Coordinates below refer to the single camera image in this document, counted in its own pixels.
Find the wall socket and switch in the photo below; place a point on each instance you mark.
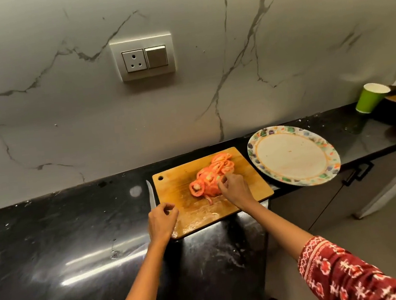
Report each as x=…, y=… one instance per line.
x=143, y=57

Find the brown lower cabinet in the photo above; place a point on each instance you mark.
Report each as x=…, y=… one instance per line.
x=319, y=198

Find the person's right hand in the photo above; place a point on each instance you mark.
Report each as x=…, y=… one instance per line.
x=237, y=191

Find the person's left hand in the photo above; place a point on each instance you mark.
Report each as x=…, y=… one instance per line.
x=162, y=226

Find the floral rimmed plate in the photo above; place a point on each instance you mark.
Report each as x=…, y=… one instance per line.
x=290, y=156

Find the green paper cup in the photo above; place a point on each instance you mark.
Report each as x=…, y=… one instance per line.
x=370, y=100

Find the person's right forearm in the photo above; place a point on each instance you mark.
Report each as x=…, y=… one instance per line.
x=281, y=229

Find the person's left forearm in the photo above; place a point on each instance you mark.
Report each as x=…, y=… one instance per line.
x=144, y=282

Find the red patterned right sleeve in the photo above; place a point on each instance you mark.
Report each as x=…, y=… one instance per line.
x=350, y=275

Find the red tomato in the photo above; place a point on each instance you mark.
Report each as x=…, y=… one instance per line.
x=192, y=189

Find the pile of tomato slices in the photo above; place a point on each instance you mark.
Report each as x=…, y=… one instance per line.
x=209, y=186

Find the wooden cutting board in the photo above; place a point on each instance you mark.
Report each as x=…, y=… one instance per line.
x=173, y=187

